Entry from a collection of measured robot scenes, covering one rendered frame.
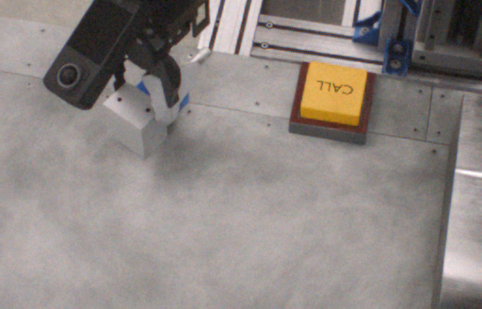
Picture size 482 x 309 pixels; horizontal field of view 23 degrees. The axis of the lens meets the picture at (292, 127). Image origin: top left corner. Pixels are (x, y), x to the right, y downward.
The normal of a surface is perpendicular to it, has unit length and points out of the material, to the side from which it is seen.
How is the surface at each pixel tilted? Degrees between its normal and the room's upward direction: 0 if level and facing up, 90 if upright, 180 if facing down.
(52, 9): 0
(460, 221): 4
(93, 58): 28
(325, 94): 0
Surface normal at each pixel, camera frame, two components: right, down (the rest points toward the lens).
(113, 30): -0.29, -0.21
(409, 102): 0.04, -0.56
